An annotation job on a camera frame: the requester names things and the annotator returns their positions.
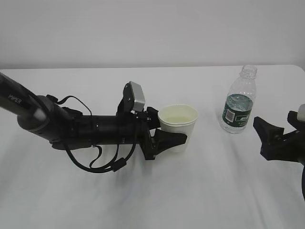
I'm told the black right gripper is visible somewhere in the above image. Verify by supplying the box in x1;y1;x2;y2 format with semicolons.
253;111;305;164

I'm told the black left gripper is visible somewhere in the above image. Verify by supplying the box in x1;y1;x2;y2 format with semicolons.
116;82;187;160

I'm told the white paper cup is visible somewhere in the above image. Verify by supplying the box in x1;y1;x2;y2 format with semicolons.
158;104;199;153

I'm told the clear water bottle green label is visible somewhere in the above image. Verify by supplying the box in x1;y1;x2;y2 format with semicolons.
220;65;257;134

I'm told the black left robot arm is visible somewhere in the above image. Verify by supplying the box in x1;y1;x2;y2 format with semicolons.
0;74;187;160

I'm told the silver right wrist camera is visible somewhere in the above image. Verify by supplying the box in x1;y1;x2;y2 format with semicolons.
296;104;305;123

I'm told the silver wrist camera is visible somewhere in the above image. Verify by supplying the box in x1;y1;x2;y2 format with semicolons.
296;104;305;123
129;81;145;112

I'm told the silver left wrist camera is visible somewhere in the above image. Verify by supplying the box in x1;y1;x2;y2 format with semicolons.
129;81;145;112

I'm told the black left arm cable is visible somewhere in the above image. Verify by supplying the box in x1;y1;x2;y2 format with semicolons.
46;94;141;174

